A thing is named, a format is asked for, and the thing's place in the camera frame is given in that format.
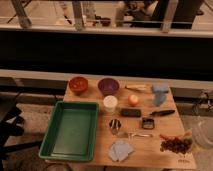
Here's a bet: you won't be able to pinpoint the dark red grape bunch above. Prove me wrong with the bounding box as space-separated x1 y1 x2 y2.
160 138 193 154

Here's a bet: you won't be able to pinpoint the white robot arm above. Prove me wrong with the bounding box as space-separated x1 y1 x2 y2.
182 116 213 152

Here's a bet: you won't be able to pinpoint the red chili pepper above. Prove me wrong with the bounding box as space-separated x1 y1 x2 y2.
159 134 180 140

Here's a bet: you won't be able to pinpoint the small black metal tin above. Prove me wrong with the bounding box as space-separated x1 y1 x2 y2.
142 118 155 130

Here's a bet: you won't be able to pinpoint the silver metal peeler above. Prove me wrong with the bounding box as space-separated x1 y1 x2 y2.
128 133 153 138

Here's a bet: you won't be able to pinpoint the black rectangular sponge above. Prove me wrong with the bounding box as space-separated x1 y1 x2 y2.
121 109 141 117

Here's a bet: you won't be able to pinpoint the orange round fruit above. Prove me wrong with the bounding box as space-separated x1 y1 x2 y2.
128 95 139 107

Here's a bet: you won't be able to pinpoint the light blue folded cloth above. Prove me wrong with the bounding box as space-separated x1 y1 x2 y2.
108 140 134 162

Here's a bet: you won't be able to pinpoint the beige wooden utensil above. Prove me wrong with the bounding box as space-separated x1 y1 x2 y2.
125 84 148 92

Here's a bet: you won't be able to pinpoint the metal measuring cup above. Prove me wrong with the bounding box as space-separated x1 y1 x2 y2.
109 119 121 135

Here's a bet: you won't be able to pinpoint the white plastic cup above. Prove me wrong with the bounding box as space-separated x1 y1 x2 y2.
103 95 118 113

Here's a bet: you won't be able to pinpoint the purple bowl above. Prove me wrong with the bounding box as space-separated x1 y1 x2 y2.
98 78 120 96

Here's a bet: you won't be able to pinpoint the green plastic tray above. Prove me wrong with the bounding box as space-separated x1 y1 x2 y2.
39 101 99 162

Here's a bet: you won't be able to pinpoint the red-orange bowl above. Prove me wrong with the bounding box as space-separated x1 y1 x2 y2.
69 76 88 94

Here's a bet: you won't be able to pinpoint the black office chair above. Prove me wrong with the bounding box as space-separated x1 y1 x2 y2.
0 94 41 171

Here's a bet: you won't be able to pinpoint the black handled knife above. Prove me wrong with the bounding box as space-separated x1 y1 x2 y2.
150 110 175 117

